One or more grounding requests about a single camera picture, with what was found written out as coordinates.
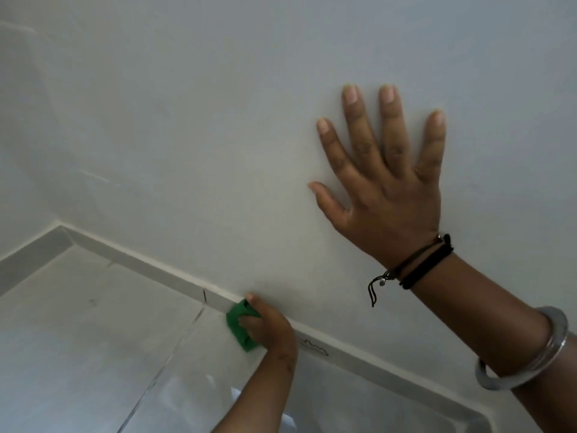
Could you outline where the green scrub pad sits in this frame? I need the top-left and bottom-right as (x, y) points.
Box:
(225, 299), (263, 353)

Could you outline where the silver metal bangle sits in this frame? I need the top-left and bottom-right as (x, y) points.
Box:
(474, 306), (569, 392)

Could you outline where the person's right forearm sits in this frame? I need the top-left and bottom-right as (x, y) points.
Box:
(396, 253), (577, 433)

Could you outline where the short grey skirting board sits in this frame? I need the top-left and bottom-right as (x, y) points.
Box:
(0, 224), (74, 298)

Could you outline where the person's left hand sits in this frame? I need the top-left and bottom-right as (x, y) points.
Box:
(238, 293), (298, 362)

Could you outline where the person's left forearm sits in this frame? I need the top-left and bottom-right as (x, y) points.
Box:
(211, 349), (298, 433)

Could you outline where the thin black cord bracelet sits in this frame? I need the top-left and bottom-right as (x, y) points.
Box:
(368, 234), (445, 308)

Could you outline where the thick black band bracelet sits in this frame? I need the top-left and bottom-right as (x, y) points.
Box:
(398, 234), (454, 291)

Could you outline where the long grey skirting board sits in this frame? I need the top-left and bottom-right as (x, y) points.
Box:
(58, 222), (494, 433)

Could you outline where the person's right hand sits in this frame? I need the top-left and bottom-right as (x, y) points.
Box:
(308, 84), (447, 270)

